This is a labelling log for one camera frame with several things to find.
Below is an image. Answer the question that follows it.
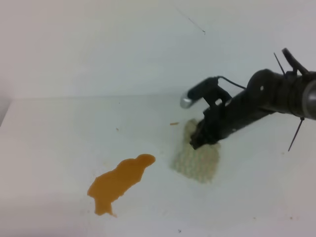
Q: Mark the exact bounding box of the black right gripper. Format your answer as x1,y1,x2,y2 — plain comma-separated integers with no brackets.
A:
190,91,266,150

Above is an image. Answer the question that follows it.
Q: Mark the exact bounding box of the green and beige rag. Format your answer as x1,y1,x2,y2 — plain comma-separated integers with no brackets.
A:
170,119,221,184

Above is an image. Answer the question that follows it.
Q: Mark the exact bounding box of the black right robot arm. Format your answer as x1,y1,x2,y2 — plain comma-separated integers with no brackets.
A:
190,69,316,149

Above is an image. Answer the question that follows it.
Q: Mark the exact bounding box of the brown coffee spill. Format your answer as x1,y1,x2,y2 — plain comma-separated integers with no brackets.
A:
87,154,156,217

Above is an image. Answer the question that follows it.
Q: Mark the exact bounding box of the black zip tie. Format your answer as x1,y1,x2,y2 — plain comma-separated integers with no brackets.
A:
274,52,287,80
288,117,305,152

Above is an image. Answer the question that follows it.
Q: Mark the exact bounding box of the black zip tie upper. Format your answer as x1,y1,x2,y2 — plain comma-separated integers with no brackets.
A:
274,52,287,80

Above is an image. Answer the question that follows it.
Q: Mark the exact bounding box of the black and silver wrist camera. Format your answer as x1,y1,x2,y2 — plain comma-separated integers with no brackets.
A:
180,76,232,109

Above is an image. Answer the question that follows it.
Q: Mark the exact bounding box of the thin black camera cable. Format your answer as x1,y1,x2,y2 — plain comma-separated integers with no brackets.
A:
217,76,247,90

